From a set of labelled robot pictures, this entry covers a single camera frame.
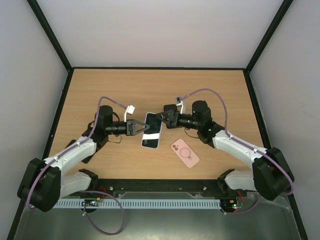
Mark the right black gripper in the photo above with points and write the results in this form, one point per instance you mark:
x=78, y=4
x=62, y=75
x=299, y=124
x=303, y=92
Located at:
x=173, y=118

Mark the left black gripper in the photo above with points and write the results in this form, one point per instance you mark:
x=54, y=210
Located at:
x=131, y=127

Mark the lavender phone case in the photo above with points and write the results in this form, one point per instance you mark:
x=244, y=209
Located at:
x=160, y=130

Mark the pink phone case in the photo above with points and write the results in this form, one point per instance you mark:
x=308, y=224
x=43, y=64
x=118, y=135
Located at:
x=185, y=153

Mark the black object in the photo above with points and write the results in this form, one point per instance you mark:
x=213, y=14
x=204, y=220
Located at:
x=86, y=159

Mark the black phone case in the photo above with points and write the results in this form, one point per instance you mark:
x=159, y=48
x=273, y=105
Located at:
x=170, y=107

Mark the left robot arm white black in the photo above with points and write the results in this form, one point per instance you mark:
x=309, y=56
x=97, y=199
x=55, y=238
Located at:
x=57, y=166

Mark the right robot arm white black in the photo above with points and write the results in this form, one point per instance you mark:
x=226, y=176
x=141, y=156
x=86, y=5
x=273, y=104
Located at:
x=270, y=174

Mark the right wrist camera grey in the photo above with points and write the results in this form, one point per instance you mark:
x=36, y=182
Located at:
x=181, y=103

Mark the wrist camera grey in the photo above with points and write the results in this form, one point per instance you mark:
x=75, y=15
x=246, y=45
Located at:
x=181, y=103
x=130, y=109

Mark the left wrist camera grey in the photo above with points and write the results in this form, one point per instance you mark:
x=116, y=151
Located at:
x=130, y=109

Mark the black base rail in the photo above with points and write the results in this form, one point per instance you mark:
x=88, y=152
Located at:
x=160, y=186

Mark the black aluminium frame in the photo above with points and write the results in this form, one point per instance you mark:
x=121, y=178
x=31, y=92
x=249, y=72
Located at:
x=284, y=7

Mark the grey slotted cable duct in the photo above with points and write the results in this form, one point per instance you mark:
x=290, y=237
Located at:
x=202, y=204

